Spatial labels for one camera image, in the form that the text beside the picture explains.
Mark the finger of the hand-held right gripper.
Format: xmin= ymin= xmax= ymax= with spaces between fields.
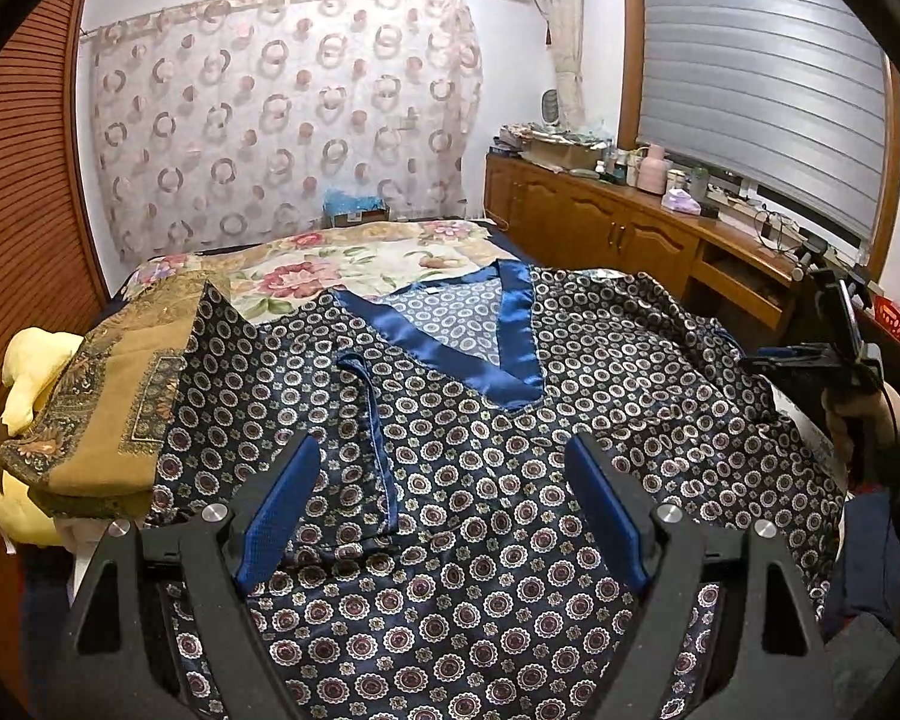
xmin=739 ymin=345 xmax=835 ymax=385

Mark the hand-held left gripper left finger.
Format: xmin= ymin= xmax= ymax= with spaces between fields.
xmin=49 ymin=433 xmax=323 ymax=720

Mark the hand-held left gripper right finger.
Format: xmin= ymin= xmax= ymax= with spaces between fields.
xmin=565 ymin=431 xmax=833 ymax=720

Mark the navy patterned satin top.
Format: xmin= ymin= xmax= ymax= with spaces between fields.
xmin=146 ymin=259 xmax=848 ymax=720

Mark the person's right hand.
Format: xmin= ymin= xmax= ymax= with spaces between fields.
xmin=825 ymin=388 xmax=900 ymax=482

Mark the blue cloth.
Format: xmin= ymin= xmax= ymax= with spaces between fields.
xmin=825 ymin=495 xmax=900 ymax=616

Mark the folded mustard paisley cloth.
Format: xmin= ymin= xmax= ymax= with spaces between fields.
xmin=0 ymin=270 xmax=233 ymax=522

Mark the pink bottle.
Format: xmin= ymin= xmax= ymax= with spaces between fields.
xmin=637 ymin=144 xmax=669 ymax=194

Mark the pink floral blanket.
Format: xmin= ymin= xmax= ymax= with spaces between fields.
xmin=131 ymin=217 xmax=511 ymax=323

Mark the long wooden cabinet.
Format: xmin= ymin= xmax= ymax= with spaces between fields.
xmin=484 ymin=152 xmax=900 ymax=398

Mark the group of small bottles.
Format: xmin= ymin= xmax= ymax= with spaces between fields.
xmin=598 ymin=146 xmax=640 ymax=186

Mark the grey window blind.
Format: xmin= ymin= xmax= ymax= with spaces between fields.
xmin=637 ymin=0 xmax=890 ymax=245

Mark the yellow plush pillow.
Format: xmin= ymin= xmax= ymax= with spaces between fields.
xmin=0 ymin=326 xmax=87 ymax=548

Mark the cardboard box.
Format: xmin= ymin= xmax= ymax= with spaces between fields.
xmin=529 ymin=136 xmax=610 ymax=173

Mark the blue tissue box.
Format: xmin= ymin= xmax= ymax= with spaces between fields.
xmin=322 ymin=187 xmax=389 ymax=226

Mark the sheer curtain with circles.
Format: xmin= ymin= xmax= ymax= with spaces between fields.
xmin=82 ymin=0 xmax=485 ymax=267

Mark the cream lace curtain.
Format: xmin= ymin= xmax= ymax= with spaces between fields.
xmin=540 ymin=0 xmax=587 ymax=128

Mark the brown louvered wardrobe door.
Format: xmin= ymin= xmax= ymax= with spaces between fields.
xmin=0 ymin=0 xmax=110 ymax=421

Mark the wire frame stand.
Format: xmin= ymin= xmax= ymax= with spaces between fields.
xmin=755 ymin=208 xmax=797 ymax=250

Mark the wooden window frame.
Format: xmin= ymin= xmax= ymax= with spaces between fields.
xmin=621 ymin=0 xmax=900 ymax=278

